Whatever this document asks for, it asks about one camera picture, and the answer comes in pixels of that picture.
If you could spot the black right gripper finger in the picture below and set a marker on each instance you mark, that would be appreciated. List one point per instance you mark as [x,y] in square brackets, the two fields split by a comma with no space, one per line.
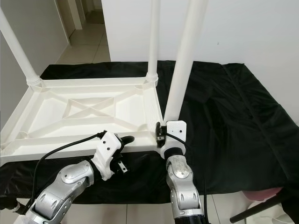
[158,129]

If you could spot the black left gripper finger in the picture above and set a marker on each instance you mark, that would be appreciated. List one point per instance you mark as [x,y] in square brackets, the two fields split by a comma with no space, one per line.
[135,161]
[127,139]

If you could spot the white plastic table top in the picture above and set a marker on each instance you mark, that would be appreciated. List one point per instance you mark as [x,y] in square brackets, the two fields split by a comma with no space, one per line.
[74,109]

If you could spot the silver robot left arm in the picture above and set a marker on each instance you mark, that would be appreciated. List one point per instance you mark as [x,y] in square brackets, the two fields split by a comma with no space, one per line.
[60,191]

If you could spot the pink fabric slipper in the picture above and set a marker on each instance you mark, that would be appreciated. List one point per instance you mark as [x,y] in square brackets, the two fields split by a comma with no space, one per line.
[264,193]

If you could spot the brown door mat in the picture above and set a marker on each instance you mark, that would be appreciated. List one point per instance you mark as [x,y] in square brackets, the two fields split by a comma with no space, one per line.
[95,16]

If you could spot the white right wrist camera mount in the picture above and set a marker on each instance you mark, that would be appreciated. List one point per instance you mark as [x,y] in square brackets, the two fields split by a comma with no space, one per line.
[175,133]

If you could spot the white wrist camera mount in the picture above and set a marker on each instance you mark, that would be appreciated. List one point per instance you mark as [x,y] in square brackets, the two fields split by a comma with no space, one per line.
[175,133]
[108,148]

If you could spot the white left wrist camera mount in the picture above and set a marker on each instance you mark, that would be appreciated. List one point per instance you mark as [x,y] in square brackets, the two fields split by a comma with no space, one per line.
[108,148]

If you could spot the white door frame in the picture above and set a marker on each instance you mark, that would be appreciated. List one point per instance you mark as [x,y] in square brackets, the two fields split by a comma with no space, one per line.
[77,11]

